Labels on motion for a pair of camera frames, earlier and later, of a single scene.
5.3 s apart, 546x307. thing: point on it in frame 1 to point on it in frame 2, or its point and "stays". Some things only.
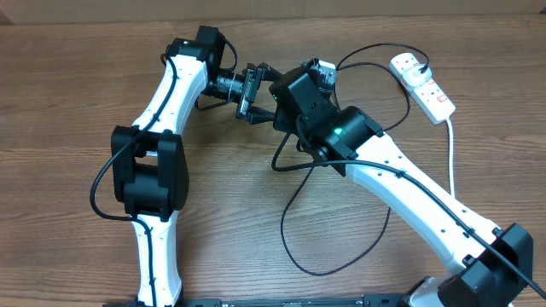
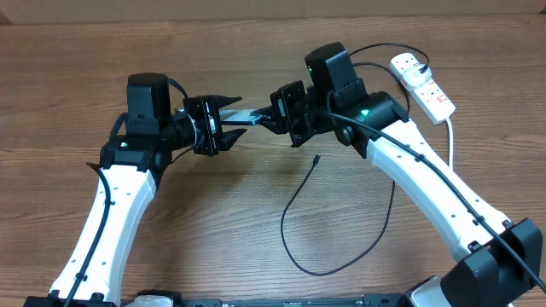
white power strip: (433, 99) stays
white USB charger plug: (417, 74) stays
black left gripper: (253, 113) to (216, 139)
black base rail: (333, 301) stays
